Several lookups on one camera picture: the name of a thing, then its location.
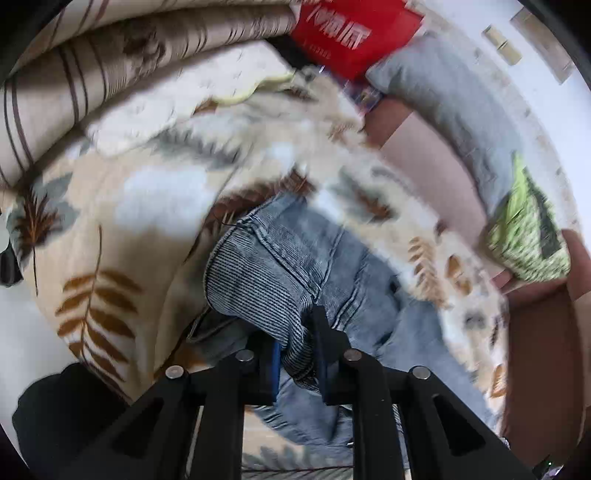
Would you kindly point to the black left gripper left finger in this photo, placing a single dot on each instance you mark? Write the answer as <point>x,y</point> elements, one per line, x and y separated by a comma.
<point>187,425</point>

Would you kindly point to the green patterned cloth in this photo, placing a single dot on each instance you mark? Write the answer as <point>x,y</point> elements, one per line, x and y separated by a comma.
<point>525,238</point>

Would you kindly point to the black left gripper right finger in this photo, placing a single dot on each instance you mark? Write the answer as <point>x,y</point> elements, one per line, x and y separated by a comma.
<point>405,424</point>

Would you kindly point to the brown striped rolled bedding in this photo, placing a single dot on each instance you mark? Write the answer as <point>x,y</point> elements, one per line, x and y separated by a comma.
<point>93,50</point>

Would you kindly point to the pink brown mattress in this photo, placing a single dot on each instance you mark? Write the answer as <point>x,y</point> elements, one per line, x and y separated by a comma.
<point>408,143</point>

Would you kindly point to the red paper bag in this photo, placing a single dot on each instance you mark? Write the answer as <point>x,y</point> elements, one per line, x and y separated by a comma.
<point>349,37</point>

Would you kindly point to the grey quilted blanket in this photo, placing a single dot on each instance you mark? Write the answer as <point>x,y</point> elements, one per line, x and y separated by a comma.
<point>430,78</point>

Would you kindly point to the blue denim pants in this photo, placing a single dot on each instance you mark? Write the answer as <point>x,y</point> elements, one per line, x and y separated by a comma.
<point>281,260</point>

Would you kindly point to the colourful small package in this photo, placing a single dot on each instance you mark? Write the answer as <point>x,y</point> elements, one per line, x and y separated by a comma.
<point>365,97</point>

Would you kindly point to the brown wooden bed frame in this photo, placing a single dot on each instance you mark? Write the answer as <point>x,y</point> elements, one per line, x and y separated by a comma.
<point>548,401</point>

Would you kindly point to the white pillow with green trim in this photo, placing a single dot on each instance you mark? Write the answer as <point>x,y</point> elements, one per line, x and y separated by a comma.
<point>222,76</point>

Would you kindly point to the beige leaf pattern fleece blanket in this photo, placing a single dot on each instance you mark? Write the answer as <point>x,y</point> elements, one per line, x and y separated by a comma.
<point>116,250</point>

